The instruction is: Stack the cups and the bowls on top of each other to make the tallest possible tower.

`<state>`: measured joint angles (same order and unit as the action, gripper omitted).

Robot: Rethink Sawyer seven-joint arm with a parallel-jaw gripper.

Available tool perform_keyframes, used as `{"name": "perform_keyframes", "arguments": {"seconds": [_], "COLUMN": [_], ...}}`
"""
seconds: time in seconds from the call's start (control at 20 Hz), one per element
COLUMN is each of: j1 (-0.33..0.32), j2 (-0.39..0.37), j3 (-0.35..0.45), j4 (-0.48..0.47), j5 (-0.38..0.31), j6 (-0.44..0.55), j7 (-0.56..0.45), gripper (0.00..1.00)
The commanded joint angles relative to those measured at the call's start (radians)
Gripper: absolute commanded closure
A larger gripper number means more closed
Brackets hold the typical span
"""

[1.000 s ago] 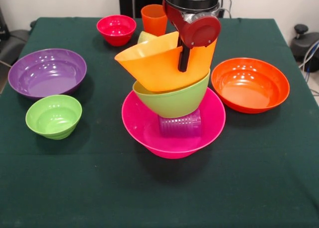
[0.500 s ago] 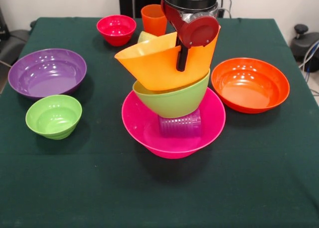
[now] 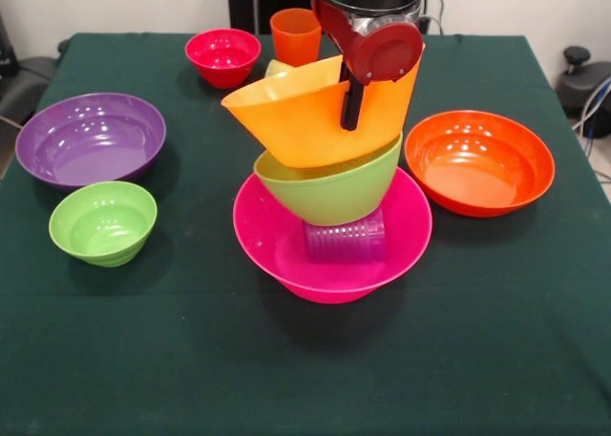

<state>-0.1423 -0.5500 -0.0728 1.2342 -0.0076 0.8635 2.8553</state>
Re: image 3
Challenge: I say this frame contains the yellow bowl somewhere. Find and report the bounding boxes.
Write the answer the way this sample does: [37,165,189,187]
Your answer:
[220,42,427,169]

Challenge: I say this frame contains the purple bowl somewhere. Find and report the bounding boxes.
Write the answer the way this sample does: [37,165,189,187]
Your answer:
[14,92,167,192]

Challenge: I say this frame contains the small green bowl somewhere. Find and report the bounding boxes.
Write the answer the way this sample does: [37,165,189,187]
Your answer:
[48,180,158,268]

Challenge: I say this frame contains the purple cup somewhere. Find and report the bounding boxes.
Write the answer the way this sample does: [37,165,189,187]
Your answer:
[301,206,387,265]

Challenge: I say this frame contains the red bowl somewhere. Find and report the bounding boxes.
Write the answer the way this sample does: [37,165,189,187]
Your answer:
[184,28,263,90]

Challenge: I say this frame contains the black round equipment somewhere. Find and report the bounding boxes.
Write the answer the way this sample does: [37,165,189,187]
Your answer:
[556,46,611,118]

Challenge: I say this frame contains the pink bowl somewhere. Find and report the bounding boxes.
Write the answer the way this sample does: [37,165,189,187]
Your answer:
[232,166,434,305]

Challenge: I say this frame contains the dark green tablecloth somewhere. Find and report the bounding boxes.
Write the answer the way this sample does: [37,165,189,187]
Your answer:
[0,32,611,436]

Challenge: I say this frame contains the large green bowl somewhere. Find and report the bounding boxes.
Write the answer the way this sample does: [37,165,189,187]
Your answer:
[252,130,405,227]

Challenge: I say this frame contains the orange cup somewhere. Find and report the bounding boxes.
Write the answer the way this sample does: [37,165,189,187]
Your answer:
[269,8,324,69]

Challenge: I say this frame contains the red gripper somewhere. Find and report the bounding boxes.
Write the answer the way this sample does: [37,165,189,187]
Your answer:
[310,0,425,132]

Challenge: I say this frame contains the dark grey chair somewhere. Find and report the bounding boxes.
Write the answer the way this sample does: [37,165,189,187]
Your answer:
[0,10,71,127]

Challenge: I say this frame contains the orange bowl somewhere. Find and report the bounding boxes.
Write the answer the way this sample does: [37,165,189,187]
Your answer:
[404,110,557,218]

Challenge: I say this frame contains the grey blue cable bundle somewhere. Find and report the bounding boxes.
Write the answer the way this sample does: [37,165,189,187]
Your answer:
[572,75,611,141]

